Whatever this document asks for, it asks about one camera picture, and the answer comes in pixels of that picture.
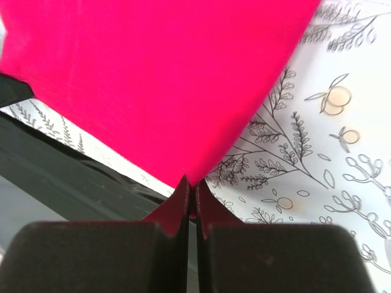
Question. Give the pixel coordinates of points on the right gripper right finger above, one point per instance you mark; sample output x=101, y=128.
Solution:
x=237, y=257

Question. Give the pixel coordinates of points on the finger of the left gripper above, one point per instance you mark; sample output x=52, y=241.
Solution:
x=13, y=91

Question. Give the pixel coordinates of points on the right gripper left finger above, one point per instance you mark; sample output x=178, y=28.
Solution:
x=150, y=255

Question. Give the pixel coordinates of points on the magenta t shirt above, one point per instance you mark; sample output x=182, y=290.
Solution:
x=169, y=85

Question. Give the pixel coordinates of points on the floral patterned table mat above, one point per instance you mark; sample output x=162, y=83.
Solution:
x=318, y=148

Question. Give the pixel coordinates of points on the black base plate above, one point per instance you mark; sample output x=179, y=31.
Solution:
x=68, y=182

